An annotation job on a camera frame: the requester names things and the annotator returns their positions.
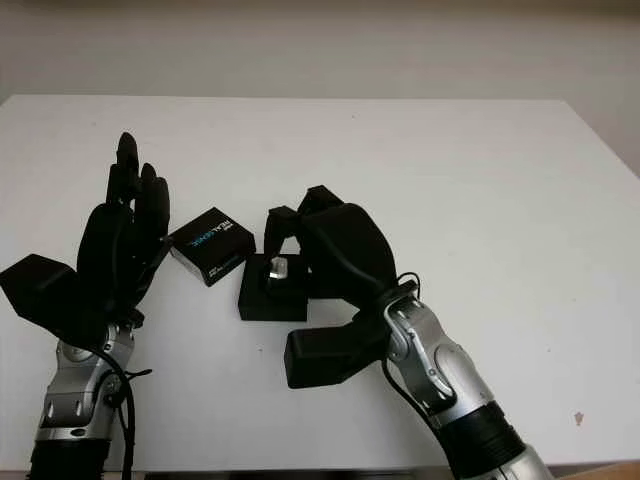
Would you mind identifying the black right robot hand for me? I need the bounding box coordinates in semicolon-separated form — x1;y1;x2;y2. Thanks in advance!
263;184;400;330

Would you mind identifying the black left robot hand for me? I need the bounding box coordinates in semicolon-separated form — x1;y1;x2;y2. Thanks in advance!
77;132;174;325

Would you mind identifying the small silver black camera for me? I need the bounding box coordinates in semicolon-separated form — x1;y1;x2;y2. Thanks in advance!
267;256;290;292

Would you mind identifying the black box base with insert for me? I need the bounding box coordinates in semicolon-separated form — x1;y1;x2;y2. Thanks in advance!
238;254;311;321

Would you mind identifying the black RealSense box lid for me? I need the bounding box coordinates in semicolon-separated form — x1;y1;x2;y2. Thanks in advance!
168;206;257;288

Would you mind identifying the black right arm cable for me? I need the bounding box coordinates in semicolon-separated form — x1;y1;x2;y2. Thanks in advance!
379;272;451;431

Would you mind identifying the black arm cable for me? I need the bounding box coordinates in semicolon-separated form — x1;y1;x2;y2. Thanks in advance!
94;349;154;480
379;272;451;431

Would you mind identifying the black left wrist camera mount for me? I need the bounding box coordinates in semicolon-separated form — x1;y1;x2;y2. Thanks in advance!
0;253;107;347

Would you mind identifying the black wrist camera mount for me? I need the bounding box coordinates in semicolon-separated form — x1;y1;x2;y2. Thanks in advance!
283;318;390;391
0;253;107;347

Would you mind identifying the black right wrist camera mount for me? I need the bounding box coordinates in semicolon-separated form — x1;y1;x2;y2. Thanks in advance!
283;318;390;391

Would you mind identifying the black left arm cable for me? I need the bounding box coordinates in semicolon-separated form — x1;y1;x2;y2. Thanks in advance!
94;349;154;480

